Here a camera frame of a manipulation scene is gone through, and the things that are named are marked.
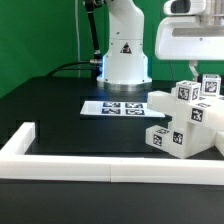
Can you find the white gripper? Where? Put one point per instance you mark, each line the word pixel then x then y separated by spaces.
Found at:
pixel 184 38

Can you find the white tagged cube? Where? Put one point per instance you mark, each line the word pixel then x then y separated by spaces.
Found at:
pixel 211 84
pixel 187 91

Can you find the white chair back part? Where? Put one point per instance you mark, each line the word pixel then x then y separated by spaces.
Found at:
pixel 207 112

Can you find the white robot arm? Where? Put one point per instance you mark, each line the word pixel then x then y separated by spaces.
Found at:
pixel 125 66

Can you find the white marker sheet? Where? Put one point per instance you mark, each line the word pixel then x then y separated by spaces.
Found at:
pixel 124 109

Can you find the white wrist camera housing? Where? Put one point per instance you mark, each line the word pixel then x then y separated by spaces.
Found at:
pixel 184 7

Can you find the white U-shaped obstacle frame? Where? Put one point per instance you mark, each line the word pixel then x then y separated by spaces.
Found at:
pixel 15 163

